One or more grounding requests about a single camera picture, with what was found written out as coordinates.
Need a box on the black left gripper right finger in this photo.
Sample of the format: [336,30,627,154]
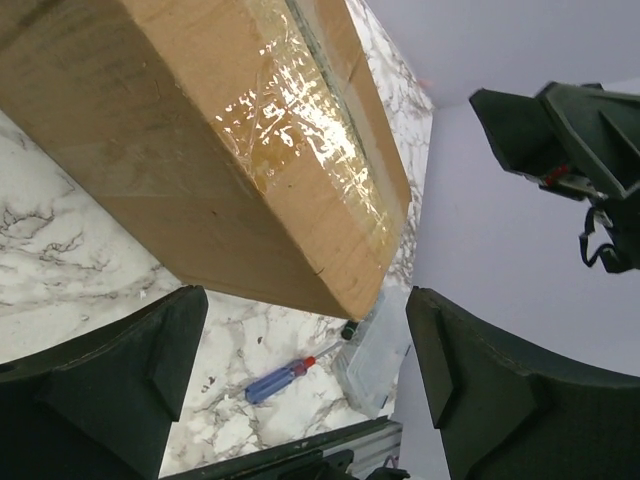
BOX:
[406,287,639,479]

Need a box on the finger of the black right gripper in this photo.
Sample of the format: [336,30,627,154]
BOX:
[536,82,639,200]
[469,88,575,176]

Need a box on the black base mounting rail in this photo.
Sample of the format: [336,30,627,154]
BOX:
[171,417,409,480]

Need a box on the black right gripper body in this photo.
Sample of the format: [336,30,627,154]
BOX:
[539,165,639,274]

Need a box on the brown cardboard express box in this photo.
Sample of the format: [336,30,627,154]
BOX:
[1,1,411,320]

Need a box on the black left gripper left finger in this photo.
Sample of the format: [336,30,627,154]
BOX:
[1,286,208,479]

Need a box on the clear plastic screw box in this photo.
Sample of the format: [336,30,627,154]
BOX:
[332,286,411,419]

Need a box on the blue red handled screwdriver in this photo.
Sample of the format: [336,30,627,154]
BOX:
[244,341,344,405]

